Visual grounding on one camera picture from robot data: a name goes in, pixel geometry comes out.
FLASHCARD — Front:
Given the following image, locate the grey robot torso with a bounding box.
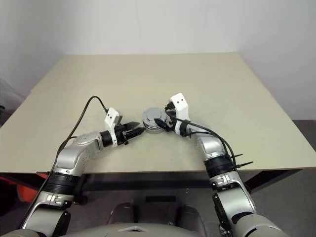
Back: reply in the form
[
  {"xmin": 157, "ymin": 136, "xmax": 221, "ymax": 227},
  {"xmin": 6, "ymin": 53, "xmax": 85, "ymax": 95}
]
[{"xmin": 53, "ymin": 216, "xmax": 224, "ymax": 237}]

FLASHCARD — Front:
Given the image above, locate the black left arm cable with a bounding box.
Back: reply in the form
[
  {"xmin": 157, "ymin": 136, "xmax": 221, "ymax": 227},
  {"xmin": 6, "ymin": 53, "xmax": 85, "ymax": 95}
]
[{"xmin": 37, "ymin": 95, "xmax": 111, "ymax": 188}]

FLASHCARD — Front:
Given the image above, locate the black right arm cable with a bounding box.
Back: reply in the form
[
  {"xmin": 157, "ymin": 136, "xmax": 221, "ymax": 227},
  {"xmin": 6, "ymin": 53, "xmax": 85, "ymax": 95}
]
[{"xmin": 169, "ymin": 115, "xmax": 236, "ymax": 165}]

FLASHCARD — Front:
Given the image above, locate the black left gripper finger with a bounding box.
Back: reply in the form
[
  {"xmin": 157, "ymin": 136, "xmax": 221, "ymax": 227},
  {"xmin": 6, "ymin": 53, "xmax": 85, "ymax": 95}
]
[
  {"xmin": 122, "ymin": 121, "xmax": 142, "ymax": 131},
  {"xmin": 127, "ymin": 127, "xmax": 147, "ymax": 140}
]

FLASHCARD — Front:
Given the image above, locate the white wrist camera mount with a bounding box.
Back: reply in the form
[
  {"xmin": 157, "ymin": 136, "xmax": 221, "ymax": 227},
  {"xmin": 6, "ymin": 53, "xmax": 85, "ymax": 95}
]
[
  {"xmin": 104, "ymin": 108, "xmax": 123, "ymax": 147},
  {"xmin": 169, "ymin": 93, "xmax": 190, "ymax": 136}
]

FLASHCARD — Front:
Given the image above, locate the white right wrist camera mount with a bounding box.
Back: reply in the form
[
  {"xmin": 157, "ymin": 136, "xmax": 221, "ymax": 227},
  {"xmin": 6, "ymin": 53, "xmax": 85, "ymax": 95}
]
[{"xmin": 169, "ymin": 93, "xmax": 190, "ymax": 136}]

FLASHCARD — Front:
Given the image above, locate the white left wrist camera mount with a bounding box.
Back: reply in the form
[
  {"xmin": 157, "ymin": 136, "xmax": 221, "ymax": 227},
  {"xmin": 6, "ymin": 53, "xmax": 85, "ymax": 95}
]
[{"xmin": 104, "ymin": 108, "xmax": 123, "ymax": 147}]

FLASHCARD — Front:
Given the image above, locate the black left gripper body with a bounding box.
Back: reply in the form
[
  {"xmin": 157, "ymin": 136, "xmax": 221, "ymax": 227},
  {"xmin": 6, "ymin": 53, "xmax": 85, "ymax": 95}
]
[{"xmin": 115, "ymin": 124, "xmax": 131, "ymax": 147}]

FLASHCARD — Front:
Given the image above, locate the grey notched motor lid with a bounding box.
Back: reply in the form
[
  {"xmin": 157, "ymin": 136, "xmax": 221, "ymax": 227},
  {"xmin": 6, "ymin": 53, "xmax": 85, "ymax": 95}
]
[{"xmin": 142, "ymin": 107, "xmax": 165, "ymax": 125}]

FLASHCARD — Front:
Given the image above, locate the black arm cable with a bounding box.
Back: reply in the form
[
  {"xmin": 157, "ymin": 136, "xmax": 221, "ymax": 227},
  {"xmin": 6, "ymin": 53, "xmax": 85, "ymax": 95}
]
[
  {"xmin": 37, "ymin": 95, "xmax": 111, "ymax": 188},
  {"xmin": 169, "ymin": 115, "xmax": 236, "ymax": 165}
]

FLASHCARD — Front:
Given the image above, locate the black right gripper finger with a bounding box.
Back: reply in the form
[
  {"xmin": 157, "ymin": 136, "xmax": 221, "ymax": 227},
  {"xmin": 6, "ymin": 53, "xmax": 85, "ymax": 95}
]
[{"xmin": 154, "ymin": 118, "xmax": 170, "ymax": 130}]

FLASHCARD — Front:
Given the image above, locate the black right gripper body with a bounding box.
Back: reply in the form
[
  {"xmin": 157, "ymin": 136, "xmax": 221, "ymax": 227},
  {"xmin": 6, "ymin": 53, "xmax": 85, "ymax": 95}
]
[{"xmin": 163, "ymin": 103, "xmax": 179, "ymax": 133}]

